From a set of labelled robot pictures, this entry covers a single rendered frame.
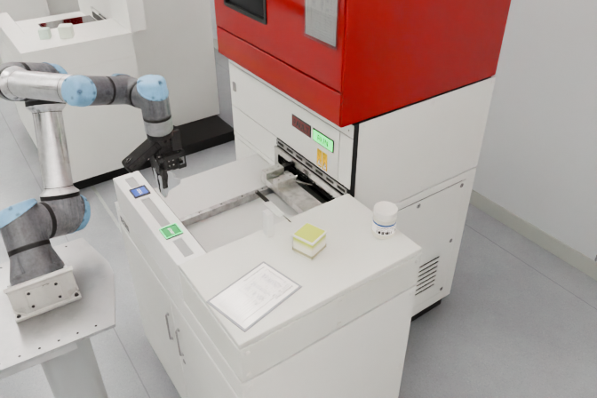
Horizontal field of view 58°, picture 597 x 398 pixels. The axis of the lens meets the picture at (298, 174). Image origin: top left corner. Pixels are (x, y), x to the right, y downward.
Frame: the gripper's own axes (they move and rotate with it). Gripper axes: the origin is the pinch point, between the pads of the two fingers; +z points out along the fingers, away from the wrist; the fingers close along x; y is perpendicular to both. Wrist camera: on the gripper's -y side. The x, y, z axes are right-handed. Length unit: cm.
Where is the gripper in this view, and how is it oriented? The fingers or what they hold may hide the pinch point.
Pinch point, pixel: (162, 194)
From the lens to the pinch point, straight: 161.7
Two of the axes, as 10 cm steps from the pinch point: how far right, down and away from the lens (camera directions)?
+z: 0.0, 8.4, 5.4
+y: 8.2, -3.1, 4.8
